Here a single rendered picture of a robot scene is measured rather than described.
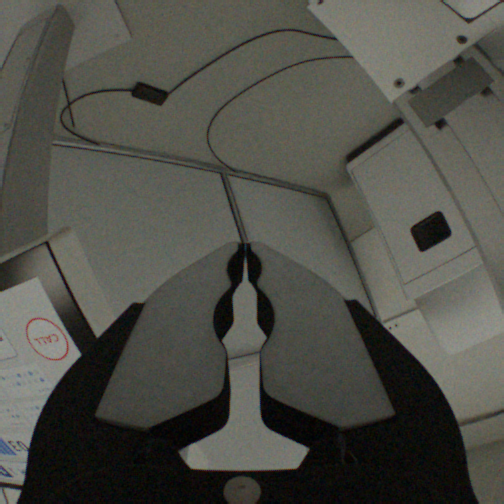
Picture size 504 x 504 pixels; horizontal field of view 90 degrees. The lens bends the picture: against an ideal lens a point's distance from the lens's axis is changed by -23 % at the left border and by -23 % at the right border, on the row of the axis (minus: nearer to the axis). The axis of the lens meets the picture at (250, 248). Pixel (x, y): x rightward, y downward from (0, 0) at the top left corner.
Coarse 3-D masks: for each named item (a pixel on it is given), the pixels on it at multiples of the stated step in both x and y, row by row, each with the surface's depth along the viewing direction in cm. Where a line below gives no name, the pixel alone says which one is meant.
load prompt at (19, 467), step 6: (0, 462) 27; (6, 462) 27; (12, 462) 27; (18, 462) 27; (24, 462) 26; (0, 468) 27; (6, 468) 27; (12, 468) 27; (18, 468) 27; (24, 468) 27; (0, 474) 28; (6, 474) 28; (12, 474) 28; (18, 474) 28; (24, 474) 27; (18, 480) 28
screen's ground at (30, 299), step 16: (16, 288) 20; (32, 288) 20; (0, 304) 20; (16, 304) 20; (32, 304) 20; (48, 304) 20; (0, 320) 20; (16, 320) 20; (16, 336) 21; (32, 352) 21; (48, 368) 22; (64, 368) 22; (0, 432) 25; (16, 432) 25; (32, 432) 25; (0, 480) 28
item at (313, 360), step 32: (256, 256) 11; (256, 288) 10; (288, 288) 9; (320, 288) 9; (288, 320) 8; (320, 320) 8; (352, 320) 8; (288, 352) 7; (320, 352) 7; (352, 352) 7; (288, 384) 6; (320, 384) 6; (352, 384) 6; (288, 416) 6; (320, 416) 6; (352, 416) 6; (384, 416) 6
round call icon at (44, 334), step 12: (48, 312) 20; (24, 324) 21; (36, 324) 21; (48, 324) 21; (24, 336) 21; (36, 336) 21; (48, 336) 21; (60, 336) 21; (36, 348) 21; (48, 348) 21; (60, 348) 21; (72, 348) 22; (48, 360) 22; (60, 360) 22
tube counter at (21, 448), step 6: (0, 438) 25; (6, 438) 25; (12, 438) 25; (18, 438) 25; (0, 444) 25; (6, 444) 25; (12, 444) 25; (18, 444) 25; (24, 444) 25; (0, 450) 26; (6, 450) 26; (12, 450) 26; (18, 450) 26; (24, 450) 26; (12, 456) 26; (18, 456) 26; (24, 456) 26
